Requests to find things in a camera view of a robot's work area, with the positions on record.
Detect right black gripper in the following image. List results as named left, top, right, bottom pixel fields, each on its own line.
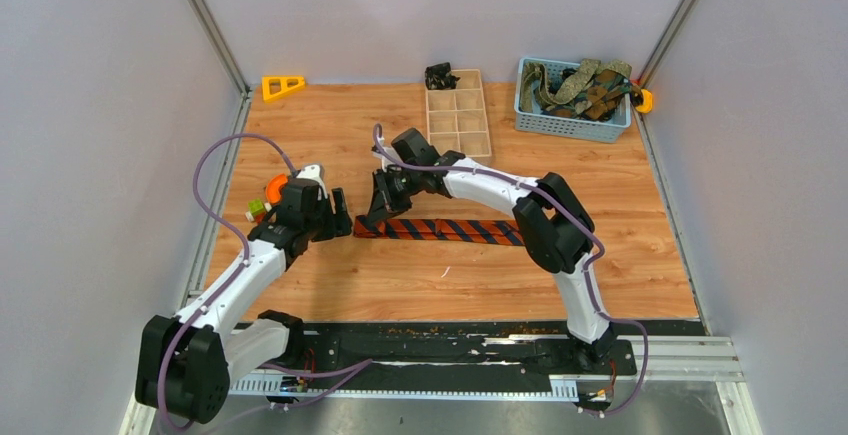
left=368, top=164, right=424, bottom=225

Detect orange navy striped tie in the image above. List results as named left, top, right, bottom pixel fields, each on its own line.
left=353, top=215, right=524, bottom=247

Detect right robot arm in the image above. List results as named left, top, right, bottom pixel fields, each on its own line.
left=366, top=158, right=616, bottom=373

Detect orange curved block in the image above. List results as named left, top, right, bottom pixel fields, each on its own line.
left=265, top=174, right=289, bottom=205

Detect green and red toy blocks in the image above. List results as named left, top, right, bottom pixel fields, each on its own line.
left=245, top=198, right=273, bottom=224

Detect wooden compartment box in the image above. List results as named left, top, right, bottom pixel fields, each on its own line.
left=425, top=69, right=493, bottom=165

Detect rolled black tie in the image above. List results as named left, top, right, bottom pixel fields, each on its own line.
left=424, top=62, right=461, bottom=91

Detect blue plastic basket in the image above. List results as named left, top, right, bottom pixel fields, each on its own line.
left=514, top=57, right=634, bottom=143

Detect brown teal patterned tie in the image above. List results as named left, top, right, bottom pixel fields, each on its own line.
left=543, top=68, right=639, bottom=122

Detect olive patterned tie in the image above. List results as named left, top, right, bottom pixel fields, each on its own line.
left=518, top=58, right=632, bottom=113

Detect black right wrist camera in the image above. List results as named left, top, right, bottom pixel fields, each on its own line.
left=391, top=128, right=440, bottom=166

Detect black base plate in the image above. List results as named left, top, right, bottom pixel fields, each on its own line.
left=275, top=320, right=637, bottom=393

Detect yellow triangle bracket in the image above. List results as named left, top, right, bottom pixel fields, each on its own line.
left=261, top=76, right=307, bottom=103

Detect yellow orange corner bracket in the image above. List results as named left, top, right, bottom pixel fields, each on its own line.
left=629, top=79, right=654, bottom=114

